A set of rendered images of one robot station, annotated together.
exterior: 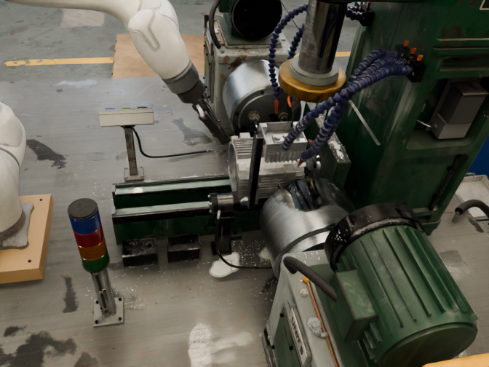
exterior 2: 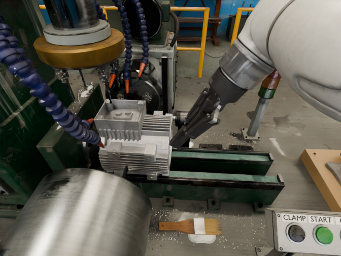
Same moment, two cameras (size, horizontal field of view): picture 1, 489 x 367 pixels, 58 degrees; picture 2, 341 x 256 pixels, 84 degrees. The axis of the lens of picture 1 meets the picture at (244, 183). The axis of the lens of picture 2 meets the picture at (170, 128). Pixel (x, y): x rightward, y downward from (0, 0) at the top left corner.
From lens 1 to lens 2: 1.48 m
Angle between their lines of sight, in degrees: 93
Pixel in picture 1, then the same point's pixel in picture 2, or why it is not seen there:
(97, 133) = not seen: outside the picture
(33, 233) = (329, 175)
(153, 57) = not seen: hidden behind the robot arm
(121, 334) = (240, 125)
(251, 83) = (104, 192)
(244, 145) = (161, 119)
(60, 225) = (315, 197)
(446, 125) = not seen: hidden behind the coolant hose
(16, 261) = (324, 155)
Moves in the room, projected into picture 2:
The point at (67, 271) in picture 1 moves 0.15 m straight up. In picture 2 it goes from (286, 158) to (301, 133)
